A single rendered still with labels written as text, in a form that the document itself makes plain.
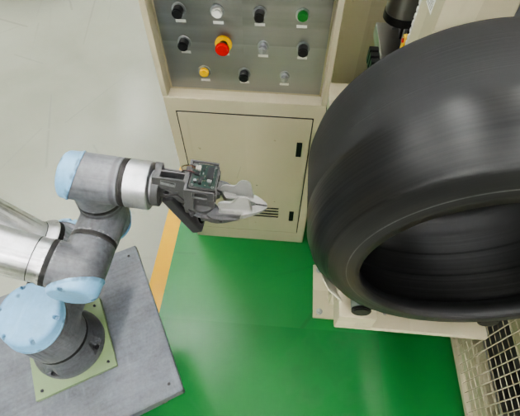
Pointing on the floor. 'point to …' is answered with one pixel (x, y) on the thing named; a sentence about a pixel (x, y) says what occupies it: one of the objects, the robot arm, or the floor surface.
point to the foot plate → (323, 310)
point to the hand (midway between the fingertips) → (260, 208)
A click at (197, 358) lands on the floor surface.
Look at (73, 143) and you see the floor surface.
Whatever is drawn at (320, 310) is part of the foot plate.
